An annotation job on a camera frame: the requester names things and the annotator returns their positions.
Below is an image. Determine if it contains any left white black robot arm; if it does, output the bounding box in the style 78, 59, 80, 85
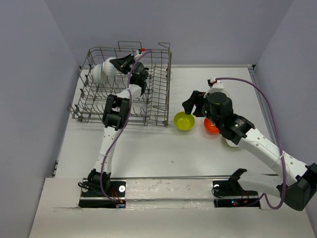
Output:
87, 52, 149, 196

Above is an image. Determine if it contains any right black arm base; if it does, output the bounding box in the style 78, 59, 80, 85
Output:
211, 169, 261, 208

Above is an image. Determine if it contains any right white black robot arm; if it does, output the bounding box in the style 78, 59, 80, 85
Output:
182, 91, 317, 211

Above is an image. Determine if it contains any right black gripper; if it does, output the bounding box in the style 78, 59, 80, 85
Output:
182, 89, 221, 129

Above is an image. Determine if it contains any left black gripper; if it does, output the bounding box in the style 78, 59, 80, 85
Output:
108, 54, 134, 75

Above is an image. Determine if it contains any lime green bowl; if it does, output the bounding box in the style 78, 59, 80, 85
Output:
173, 112, 195, 131

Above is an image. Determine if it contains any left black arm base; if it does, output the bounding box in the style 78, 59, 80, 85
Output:
77, 169, 126, 209

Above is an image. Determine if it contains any grey wire dish rack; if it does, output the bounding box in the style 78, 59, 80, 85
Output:
68, 41, 172, 126

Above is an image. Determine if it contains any white round bowl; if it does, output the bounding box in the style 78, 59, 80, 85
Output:
91, 63, 107, 84
102, 57, 117, 78

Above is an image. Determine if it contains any white square bowl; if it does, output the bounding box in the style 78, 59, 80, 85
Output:
225, 139, 239, 148

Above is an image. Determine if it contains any orange bowl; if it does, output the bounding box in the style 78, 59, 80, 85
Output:
204, 118, 219, 134

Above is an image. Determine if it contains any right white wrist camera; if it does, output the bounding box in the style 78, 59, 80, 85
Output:
207, 78, 224, 94

